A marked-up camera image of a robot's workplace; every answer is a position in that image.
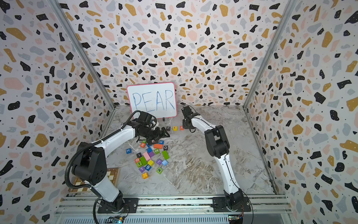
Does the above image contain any wooden chessboard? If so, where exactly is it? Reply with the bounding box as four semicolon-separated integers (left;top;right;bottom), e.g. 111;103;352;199
69;168;119;192

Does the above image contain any long orange block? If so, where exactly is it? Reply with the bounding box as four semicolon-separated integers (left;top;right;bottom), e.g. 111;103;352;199
153;144;163;149

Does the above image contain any long green block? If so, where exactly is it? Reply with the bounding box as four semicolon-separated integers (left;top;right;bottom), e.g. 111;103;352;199
162;150;170;160
140;156;148;167

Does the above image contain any long green block right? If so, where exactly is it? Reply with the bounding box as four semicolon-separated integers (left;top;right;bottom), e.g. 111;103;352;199
162;150;170;160

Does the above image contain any purple Y block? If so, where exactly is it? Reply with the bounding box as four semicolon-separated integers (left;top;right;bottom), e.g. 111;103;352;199
139;167;146;173

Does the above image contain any long green block left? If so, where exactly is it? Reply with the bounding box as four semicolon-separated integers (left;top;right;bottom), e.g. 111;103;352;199
140;156;148;167

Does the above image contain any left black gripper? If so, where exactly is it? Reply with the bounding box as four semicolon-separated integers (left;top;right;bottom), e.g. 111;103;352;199
142;126;171;145

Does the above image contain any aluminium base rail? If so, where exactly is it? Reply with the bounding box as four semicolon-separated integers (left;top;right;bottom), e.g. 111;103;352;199
54;194;296;224

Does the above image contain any blue 9 block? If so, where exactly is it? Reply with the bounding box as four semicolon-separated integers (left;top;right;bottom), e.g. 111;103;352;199
145;165;152;171

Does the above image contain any aluminium corner post left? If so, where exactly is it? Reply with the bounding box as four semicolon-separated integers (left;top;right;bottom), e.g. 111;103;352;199
48;1;115;110

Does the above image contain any pink framed whiteboard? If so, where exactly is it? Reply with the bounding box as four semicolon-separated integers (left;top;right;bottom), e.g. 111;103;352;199
127;82;178;119

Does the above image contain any orange X block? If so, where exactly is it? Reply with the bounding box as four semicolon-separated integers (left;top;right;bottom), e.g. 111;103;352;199
142;172;149;179

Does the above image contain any aluminium corner post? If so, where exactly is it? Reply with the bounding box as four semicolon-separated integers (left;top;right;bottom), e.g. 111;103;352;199
243;0;297;109
48;1;115;110

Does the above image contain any green N block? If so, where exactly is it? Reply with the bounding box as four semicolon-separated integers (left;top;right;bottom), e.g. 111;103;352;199
156;168;163;174

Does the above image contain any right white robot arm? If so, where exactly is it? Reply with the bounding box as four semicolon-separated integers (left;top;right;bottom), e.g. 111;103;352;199
181;105;244;211

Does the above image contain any aluminium corner post right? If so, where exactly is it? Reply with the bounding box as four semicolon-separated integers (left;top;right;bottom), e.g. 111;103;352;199
243;0;297;109

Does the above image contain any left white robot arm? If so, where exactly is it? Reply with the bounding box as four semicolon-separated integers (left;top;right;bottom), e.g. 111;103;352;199
64;111;170;213

